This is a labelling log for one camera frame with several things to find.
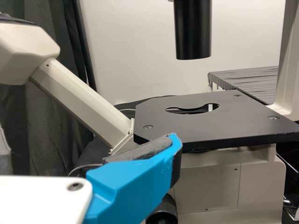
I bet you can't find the cream microscope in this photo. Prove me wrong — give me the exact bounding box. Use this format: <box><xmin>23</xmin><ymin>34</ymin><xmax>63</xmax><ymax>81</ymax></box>
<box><xmin>0</xmin><ymin>0</ymin><xmax>299</xmax><ymax>224</ymax></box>

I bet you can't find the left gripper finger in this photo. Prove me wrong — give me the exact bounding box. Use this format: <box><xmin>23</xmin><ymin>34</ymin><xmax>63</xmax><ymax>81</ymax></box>
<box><xmin>83</xmin><ymin>132</ymin><xmax>183</xmax><ymax>224</ymax></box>

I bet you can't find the black platform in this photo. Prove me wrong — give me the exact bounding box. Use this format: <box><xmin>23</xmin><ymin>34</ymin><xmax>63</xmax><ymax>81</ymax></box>
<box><xmin>207</xmin><ymin>66</ymin><xmax>280</xmax><ymax>106</ymax></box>

